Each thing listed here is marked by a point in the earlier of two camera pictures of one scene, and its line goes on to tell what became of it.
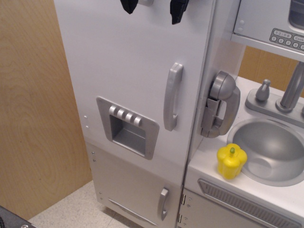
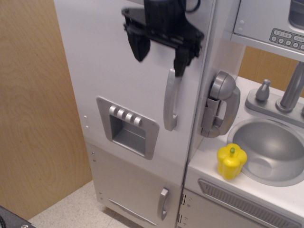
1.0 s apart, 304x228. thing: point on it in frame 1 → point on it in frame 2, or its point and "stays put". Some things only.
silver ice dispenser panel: [129, 129] stays put
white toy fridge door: [141, 79] stays put
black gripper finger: [129, 5] → [140, 45]
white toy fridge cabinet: [222, 55] stays put
